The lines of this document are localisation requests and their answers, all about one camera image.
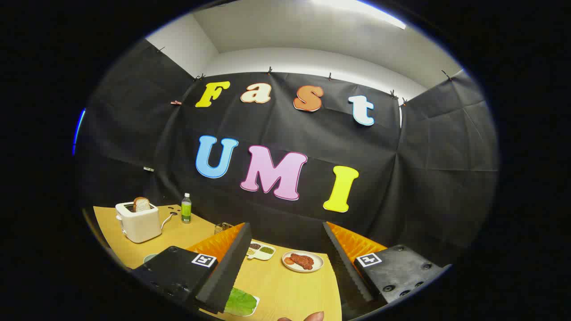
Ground white toaster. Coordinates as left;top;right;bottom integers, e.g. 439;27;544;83
115;202;162;243

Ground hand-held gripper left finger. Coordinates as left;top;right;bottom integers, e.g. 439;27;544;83
132;222;252;315

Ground black backdrop cloth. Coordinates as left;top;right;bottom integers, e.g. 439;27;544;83
74;39;499;268

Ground white divided dish with beans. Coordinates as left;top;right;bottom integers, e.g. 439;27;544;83
247;241;276;261

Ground round white plate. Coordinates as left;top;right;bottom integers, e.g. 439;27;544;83
282;251;324;273

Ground red meat slice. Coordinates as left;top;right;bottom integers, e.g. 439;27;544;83
285;253;314;270

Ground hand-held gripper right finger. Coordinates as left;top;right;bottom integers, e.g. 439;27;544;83
322;222;451;315

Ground square white plate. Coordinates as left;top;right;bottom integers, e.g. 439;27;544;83
199;288;261;318

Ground green lettuce leaf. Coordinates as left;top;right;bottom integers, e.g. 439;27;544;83
224;288;258;316

